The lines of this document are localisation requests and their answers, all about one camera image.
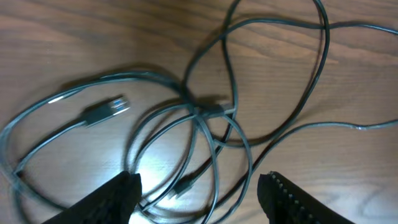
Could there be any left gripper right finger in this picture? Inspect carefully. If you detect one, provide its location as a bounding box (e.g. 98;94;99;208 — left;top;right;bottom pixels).
257;171;353;224

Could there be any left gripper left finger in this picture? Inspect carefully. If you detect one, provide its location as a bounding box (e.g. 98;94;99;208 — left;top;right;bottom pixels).
43;171;142;224

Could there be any thin black usb cable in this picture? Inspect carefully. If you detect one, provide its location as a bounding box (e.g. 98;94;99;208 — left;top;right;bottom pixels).
182;0;398;224

